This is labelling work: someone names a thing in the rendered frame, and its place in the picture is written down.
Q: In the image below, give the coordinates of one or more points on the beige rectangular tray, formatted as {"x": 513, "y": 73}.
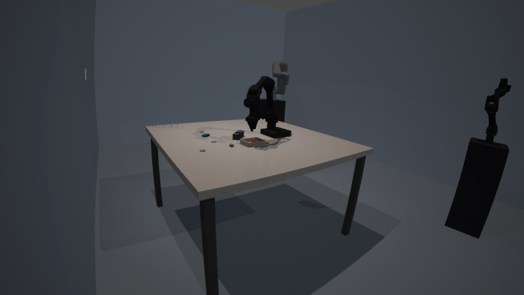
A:
{"x": 247, "y": 142}

